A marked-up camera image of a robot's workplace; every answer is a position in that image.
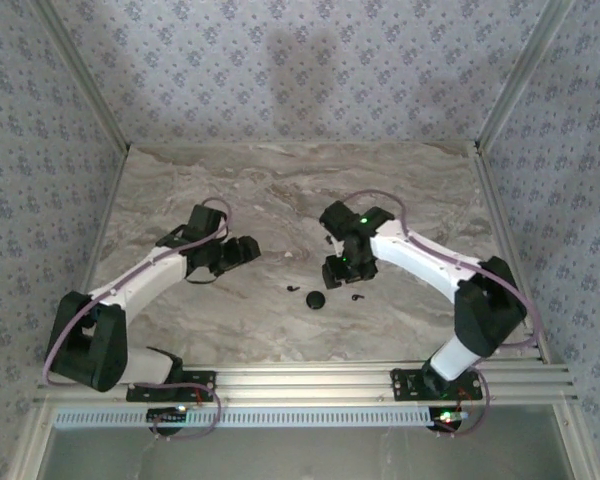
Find aluminium right side rail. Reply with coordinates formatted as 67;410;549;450
471;143;554;364

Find aluminium left lower frame post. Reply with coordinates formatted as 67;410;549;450
7;402;56;480

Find aluminium right lower frame post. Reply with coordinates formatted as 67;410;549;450
553;402;599;480

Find aluminium frame post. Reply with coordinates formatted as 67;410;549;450
7;402;56;480
553;402;599;480

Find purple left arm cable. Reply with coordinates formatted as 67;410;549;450
43;196;232;442

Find aluminium corner post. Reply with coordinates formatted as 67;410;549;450
27;0;132;154
473;0;577;154

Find grey slotted cable duct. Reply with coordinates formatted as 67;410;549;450
53;405;439;430

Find aluminium front frame rail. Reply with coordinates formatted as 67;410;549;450
34;364;579;404

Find aluminium left side rail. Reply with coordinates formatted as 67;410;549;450
57;147;131;369

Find aluminium right corner post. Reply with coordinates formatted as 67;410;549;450
473;0;577;154

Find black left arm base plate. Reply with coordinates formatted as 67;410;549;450
126;369;217;403

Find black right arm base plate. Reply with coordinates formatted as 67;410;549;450
389;367;484;403

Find aluminium left corner post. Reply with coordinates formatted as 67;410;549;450
27;0;132;154

